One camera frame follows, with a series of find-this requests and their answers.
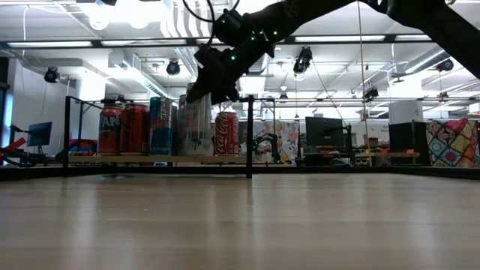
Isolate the thin yellow pole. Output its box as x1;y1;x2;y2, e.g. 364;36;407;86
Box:
355;0;372;166

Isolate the person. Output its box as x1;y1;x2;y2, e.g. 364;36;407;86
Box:
55;138;99;158

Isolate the black shelf divider plate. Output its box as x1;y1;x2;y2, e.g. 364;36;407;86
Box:
245;94;255;179

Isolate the slim silver blue can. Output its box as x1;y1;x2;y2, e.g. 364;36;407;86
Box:
148;96;174;157

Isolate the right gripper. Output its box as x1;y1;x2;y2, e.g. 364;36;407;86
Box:
186;7;281;106

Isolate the grey ceiling air vent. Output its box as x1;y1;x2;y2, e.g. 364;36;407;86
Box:
256;54;271;76

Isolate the colourful patchwork cloth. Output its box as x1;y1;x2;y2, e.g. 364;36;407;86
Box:
425;118;480;169

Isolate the floral patterned cloth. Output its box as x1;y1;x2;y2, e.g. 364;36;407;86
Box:
251;119;301;165

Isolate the red cola can white script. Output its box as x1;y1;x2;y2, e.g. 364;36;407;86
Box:
213;111;240;158

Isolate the black computer monitor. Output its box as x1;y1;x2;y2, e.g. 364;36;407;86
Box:
25;121;53;148
304;115;347;148

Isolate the red cola can black script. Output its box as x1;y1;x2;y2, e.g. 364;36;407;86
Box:
119;103;150;156

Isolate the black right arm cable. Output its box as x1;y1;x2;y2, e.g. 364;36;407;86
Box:
182;0;241;24

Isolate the black cabinet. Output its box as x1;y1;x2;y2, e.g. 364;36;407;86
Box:
388;121;428;166

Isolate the black aluminium rig frame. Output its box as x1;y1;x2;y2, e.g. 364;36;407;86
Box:
0;95;480;182

